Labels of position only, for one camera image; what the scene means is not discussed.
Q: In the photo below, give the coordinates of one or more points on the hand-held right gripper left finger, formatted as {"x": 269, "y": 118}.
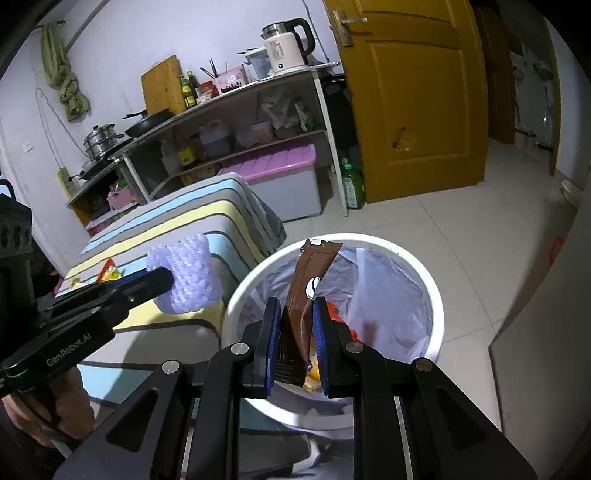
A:
{"x": 273, "y": 350}

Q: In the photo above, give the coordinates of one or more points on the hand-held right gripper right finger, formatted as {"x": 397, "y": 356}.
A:
{"x": 321, "y": 350}

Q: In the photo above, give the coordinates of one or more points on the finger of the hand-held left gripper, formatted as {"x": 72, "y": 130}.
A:
{"x": 138, "y": 286}

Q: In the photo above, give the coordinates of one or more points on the yellow snack bag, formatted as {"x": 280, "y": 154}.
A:
{"x": 314, "y": 369}

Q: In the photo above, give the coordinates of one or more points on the red snack packet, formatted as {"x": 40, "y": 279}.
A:
{"x": 110, "y": 272}

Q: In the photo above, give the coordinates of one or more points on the red plastic bag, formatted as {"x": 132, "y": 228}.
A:
{"x": 344, "y": 323}

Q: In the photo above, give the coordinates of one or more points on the purple foam fruit net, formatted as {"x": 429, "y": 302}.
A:
{"x": 194, "y": 267}

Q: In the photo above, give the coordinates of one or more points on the brown sachet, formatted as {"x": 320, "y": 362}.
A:
{"x": 304, "y": 286}

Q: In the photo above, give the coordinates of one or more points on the white bin with liner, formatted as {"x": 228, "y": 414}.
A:
{"x": 406, "y": 295}

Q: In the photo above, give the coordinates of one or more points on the person's left hand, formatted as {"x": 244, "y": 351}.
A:
{"x": 69, "y": 406}

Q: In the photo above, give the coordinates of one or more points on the pink basket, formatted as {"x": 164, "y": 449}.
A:
{"x": 121, "y": 198}

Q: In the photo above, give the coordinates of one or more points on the striped tablecloth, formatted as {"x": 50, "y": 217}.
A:
{"x": 198, "y": 207}

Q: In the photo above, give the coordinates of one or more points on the small wooden shelf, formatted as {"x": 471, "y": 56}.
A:
{"x": 83, "y": 203}

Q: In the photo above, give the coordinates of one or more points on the black induction cooker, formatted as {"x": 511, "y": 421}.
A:
{"x": 99, "y": 168}

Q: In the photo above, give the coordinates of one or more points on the yellow power strip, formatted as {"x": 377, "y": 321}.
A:
{"x": 65, "y": 182}

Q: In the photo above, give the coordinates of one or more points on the yellow label bottle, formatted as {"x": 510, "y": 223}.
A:
{"x": 187, "y": 154}

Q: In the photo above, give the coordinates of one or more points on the steel steamer pot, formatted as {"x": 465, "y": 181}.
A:
{"x": 99, "y": 141}

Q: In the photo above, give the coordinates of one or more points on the black frying pan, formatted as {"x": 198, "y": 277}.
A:
{"x": 147, "y": 123}

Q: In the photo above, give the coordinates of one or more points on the blue plastic jug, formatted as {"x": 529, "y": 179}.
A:
{"x": 215, "y": 141}

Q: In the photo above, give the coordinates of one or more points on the large green bottle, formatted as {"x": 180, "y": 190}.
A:
{"x": 353, "y": 189}

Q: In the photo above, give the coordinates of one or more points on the purple lid storage box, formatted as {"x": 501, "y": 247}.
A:
{"x": 277, "y": 170}

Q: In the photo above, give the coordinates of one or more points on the green oil bottle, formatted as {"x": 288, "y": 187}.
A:
{"x": 186, "y": 92}

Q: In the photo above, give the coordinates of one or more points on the wooden cutting board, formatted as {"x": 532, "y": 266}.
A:
{"x": 161, "y": 87}

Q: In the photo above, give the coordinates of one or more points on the hanging green cloth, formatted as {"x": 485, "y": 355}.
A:
{"x": 69, "y": 92}

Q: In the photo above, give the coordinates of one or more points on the red sauce jar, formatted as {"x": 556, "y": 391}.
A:
{"x": 207, "y": 90}

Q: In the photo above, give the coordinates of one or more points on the dark sauce bottle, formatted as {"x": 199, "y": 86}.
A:
{"x": 194, "y": 85}

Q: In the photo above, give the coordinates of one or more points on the white metal shelf unit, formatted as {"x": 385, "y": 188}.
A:
{"x": 323, "y": 129}

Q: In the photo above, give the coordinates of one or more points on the plastic bags on shelf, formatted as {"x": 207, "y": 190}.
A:
{"x": 286, "y": 115}

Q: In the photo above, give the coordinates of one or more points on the pink chopstick holder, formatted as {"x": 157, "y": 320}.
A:
{"x": 231, "y": 79}

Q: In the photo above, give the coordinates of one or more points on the clear plastic container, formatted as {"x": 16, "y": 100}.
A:
{"x": 257, "y": 64}

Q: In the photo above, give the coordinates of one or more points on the yellow wooden door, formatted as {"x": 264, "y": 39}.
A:
{"x": 415, "y": 101}

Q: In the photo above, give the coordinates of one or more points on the white electric kettle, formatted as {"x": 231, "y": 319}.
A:
{"x": 286, "y": 48}

